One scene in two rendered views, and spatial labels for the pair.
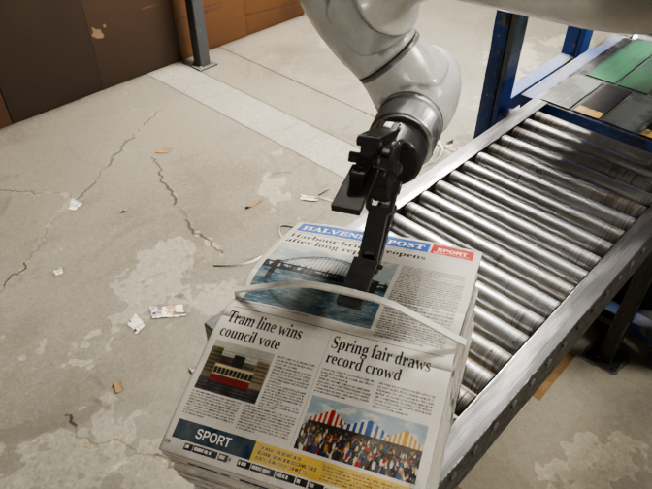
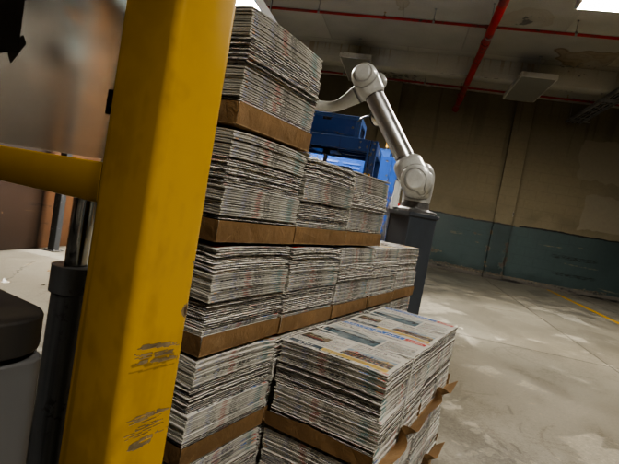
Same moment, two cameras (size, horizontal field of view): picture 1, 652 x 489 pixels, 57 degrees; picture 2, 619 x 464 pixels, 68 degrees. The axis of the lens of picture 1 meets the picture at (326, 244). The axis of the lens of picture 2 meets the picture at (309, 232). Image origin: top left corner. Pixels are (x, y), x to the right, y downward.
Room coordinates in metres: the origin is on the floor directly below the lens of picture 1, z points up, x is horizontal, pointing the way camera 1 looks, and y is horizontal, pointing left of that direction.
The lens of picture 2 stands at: (-1.66, 1.14, 0.94)
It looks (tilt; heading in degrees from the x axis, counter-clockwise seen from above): 3 degrees down; 328
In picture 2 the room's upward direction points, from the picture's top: 10 degrees clockwise
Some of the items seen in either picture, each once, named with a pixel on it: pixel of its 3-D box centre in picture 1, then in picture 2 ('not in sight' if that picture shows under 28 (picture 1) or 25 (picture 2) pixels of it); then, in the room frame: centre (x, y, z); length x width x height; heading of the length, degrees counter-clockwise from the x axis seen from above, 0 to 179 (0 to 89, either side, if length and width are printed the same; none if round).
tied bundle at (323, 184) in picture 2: not in sight; (273, 196); (-0.46, 0.52, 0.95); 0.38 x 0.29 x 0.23; 27
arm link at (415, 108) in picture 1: (404, 133); not in sight; (0.70, -0.10, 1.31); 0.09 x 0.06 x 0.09; 70
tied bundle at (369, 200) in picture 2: not in sight; (321, 204); (-0.31, 0.26, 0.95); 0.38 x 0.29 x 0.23; 27
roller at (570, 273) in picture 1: (497, 237); not in sight; (1.12, -0.42, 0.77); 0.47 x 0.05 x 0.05; 46
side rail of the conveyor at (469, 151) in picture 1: (411, 206); not in sight; (1.29, -0.23, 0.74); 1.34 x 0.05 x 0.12; 136
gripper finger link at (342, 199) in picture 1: (355, 188); not in sight; (0.50, -0.03, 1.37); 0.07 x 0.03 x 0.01; 160
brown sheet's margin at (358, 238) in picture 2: not in sight; (316, 229); (-0.31, 0.26, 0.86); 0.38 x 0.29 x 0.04; 27
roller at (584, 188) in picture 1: (561, 180); not in sight; (1.36, -0.64, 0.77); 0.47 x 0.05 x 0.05; 46
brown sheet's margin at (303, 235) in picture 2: not in sight; (268, 225); (-0.46, 0.52, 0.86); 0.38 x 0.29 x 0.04; 27
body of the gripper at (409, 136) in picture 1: (389, 166); not in sight; (0.63, -0.08, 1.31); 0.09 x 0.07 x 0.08; 160
